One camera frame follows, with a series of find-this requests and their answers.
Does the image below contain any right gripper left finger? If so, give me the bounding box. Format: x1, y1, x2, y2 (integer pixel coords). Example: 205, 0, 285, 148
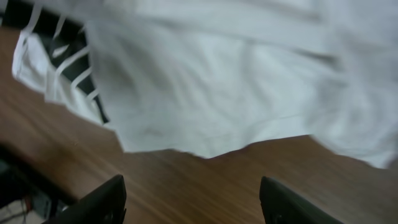
44, 174, 127, 224

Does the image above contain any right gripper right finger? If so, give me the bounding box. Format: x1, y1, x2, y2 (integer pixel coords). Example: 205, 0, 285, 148
259, 177, 342, 224

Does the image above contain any white t-shirt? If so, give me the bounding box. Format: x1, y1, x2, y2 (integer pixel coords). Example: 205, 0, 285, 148
1, 0, 397, 169

